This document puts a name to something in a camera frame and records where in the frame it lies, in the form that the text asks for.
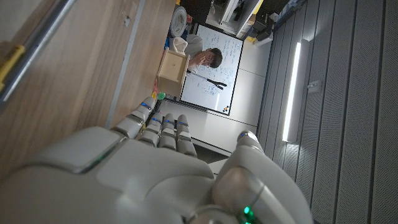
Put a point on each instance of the wooden box with slot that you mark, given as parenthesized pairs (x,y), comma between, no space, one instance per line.
(172,71)

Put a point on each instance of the silver metal rail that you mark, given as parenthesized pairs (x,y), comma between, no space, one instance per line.
(40,34)

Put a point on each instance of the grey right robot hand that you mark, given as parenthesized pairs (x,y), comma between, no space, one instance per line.
(140,180)

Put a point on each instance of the white shelf unit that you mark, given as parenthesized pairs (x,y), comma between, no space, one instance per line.
(230,12)

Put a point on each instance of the grey duct tape roll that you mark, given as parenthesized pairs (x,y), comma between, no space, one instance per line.
(183,17)

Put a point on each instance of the white wall switch box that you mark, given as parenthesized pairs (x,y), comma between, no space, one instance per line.
(314,86)

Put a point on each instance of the small green ball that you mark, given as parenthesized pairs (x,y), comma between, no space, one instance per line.
(161,96)

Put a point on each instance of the beige crumpled cloth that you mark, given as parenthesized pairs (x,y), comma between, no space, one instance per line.
(179,45)

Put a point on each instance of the yellow clip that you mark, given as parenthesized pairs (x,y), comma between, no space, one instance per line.
(11,62)

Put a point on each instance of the black-framed whiteboard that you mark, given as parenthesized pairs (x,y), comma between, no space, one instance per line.
(225,93)

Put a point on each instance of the thin pole with black grips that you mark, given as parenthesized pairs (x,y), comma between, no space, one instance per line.
(214,81)

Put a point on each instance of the long ceiling light bar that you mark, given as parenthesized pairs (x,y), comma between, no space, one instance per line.
(292,93)

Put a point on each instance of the seated person grey shirt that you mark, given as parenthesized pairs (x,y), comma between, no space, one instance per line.
(194,45)

